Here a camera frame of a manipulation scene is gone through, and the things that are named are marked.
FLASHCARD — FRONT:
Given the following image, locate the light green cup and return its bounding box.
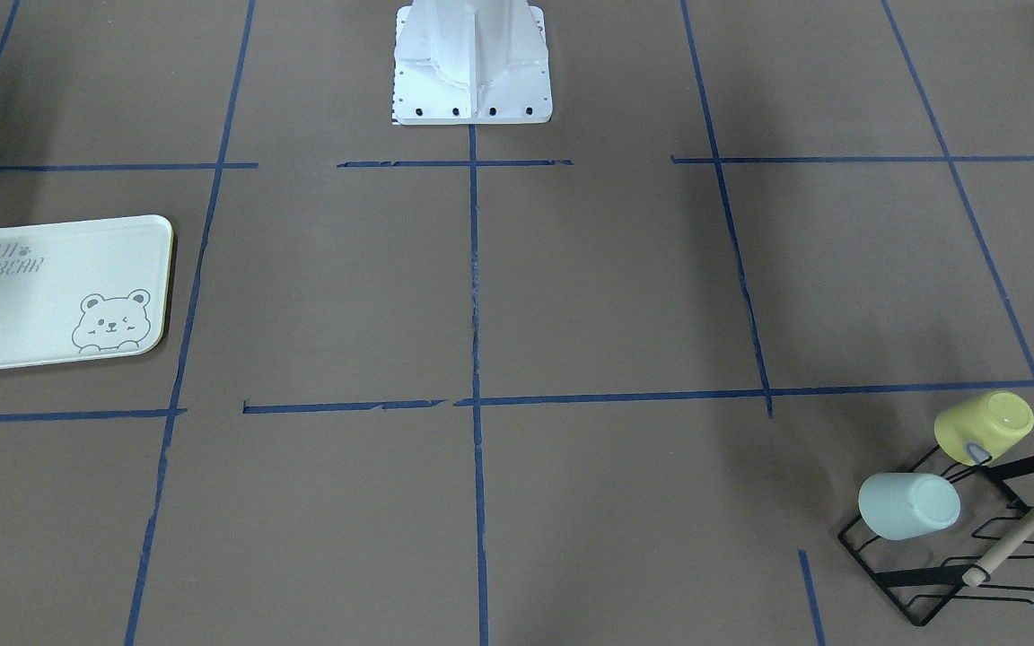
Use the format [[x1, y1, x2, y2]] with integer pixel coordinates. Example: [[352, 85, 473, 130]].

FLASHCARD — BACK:
[[857, 473, 963, 541]]

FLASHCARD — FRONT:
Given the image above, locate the yellow cup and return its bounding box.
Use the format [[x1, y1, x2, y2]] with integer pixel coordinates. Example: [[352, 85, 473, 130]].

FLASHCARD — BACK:
[[933, 391, 1034, 467]]

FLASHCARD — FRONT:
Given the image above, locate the white bear tray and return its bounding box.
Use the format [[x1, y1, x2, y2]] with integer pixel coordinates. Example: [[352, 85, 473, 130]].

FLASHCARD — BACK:
[[0, 215, 175, 371]]

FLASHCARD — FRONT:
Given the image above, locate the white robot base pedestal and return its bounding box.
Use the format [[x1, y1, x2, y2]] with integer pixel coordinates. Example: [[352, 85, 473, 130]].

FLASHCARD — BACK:
[[391, 1, 554, 126]]

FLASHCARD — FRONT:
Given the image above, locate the black wire cup rack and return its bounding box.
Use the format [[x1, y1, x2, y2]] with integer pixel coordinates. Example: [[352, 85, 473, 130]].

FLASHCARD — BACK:
[[837, 444, 1034, 635]]

